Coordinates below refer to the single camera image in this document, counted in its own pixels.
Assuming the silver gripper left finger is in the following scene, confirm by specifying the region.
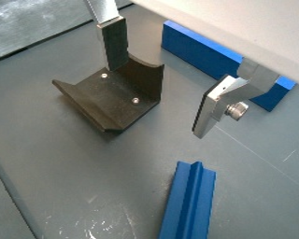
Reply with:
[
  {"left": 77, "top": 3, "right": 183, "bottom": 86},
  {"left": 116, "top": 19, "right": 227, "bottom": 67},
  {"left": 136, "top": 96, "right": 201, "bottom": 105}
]
[{"left": 84, "top": 0, "right": 128, "bottom": 71}]

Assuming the black curved fixture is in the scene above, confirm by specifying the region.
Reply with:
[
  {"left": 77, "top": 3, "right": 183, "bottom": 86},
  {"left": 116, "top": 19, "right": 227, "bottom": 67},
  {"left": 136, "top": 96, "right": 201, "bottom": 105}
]
[{"left": 51, "top": 55, "right": 164, "bottom": 134}]

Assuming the blue star prism object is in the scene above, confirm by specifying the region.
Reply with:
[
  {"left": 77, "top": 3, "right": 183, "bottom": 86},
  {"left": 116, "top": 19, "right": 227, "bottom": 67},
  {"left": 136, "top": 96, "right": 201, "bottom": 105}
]
[{"left": 158, "top": 162, "right": 215, "bottom": 239}]

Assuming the blue shape sorter block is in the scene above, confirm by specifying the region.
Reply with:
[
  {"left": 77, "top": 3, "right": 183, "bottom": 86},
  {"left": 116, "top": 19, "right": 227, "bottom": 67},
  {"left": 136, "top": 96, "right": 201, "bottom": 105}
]
[{"left": 160, "top": 21, "right": 295, "bottom": 112}]

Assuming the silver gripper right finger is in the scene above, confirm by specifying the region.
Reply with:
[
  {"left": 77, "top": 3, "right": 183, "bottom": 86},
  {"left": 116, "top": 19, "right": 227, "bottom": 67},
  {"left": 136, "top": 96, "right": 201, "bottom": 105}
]
[{"left": 192, "top": 58, "right": 279, "bottom": 138}]

